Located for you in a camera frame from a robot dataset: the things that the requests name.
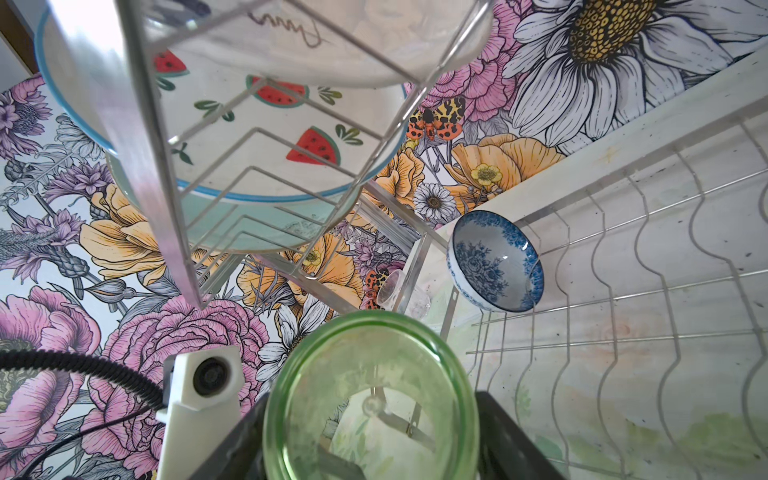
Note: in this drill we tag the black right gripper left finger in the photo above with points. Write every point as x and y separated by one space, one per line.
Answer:
240 456

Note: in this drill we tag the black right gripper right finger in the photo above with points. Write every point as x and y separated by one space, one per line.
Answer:
506 452

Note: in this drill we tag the green glass jar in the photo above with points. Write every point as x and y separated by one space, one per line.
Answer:
372 395

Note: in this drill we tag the chrome wire dish rack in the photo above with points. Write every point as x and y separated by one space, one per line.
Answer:
647 355

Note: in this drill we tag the clear glass cup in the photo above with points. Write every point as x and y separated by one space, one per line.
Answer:
393 293

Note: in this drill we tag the blue white porcelain bowl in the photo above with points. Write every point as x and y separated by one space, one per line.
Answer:
493 264

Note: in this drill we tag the pale green plate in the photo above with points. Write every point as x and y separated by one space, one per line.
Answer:
240 222

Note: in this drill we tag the white watermelon pattern plate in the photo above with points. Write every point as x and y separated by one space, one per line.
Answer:
284 143

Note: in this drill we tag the cream white plate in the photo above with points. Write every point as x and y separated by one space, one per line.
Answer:
362 44

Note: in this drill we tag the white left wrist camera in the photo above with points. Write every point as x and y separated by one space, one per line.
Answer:
200 407

